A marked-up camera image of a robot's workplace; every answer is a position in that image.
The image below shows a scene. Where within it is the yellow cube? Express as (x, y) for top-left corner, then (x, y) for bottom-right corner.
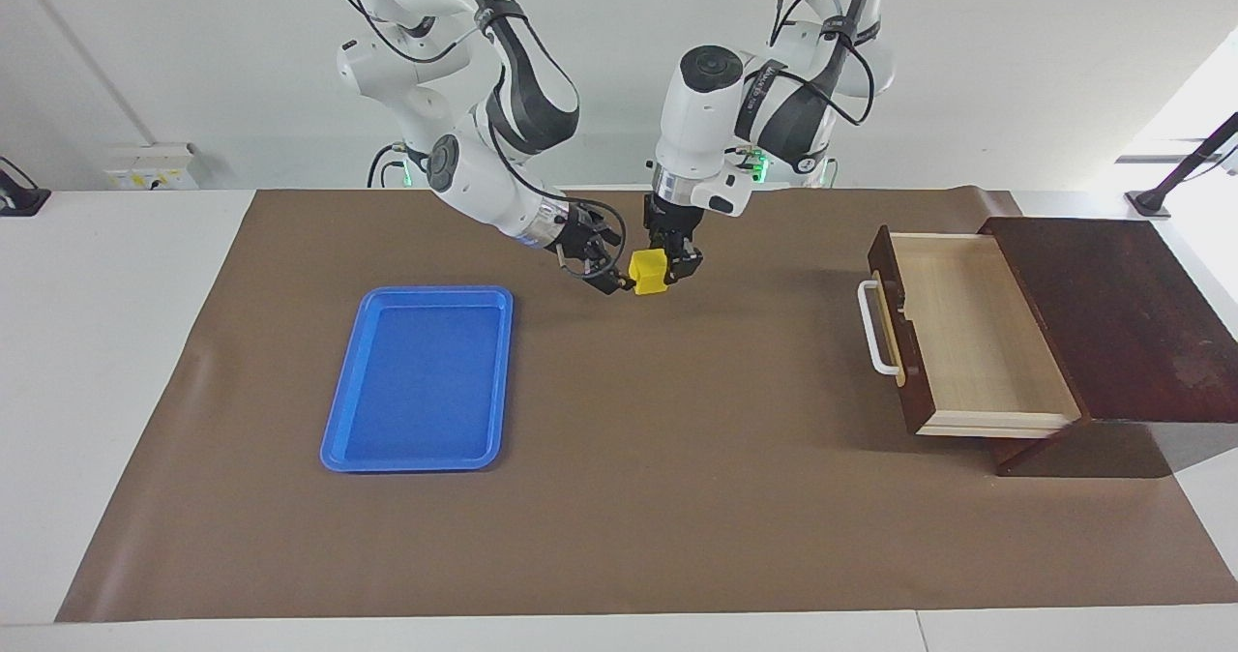
(629, 249), (670, 297)

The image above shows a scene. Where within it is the white drawer handle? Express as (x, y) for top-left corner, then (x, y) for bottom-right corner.
(858, 280), (902, 377)

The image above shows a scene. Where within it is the tan handle backplate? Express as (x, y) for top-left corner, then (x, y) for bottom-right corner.
(870, 270), (910, 387)

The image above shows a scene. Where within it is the dark wooden drawer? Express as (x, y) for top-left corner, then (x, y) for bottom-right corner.
(858, 224), (1089, 438)

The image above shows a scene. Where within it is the brown table mat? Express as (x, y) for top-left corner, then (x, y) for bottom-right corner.
(55, 188), (1238, 624)

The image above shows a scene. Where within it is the blue plastic tray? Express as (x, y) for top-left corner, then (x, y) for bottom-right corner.
(319, 285), (515, 474)

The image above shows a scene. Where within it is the dark wooden cabinet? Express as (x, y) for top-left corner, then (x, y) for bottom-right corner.
(979, 217), (1238, 479)

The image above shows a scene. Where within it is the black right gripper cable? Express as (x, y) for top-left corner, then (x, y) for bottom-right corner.
(488, 125), (628, 281)

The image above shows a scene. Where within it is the black base cable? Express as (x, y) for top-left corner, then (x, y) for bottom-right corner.
(368, 142), (405, 189)

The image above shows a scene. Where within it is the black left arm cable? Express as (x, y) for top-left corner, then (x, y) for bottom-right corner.
(769, 0), (876, 126)

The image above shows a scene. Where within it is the white wall socket strip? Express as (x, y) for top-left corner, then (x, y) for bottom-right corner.
(104, 144), (199, 191)

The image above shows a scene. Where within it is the black camera stand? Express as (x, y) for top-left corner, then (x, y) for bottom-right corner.
(1127, 110), (1238, 220)

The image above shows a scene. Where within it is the black mount base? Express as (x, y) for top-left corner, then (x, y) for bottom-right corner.
(0, 157), (51, 218)

